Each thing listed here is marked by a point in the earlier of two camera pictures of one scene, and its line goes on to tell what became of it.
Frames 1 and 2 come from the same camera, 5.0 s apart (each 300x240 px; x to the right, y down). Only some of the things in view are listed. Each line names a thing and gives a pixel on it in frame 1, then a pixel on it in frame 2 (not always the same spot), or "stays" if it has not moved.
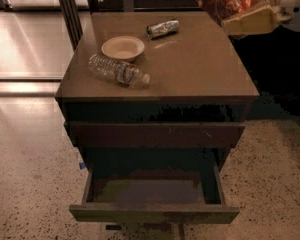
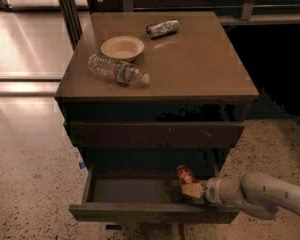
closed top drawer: (152, 135) stays
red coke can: (222, 1) → (185, 175)
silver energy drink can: (159, 30) stays
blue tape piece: (82, 165) stays
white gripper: (297, 7) → (212, 190)
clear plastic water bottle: (116, 71) stays
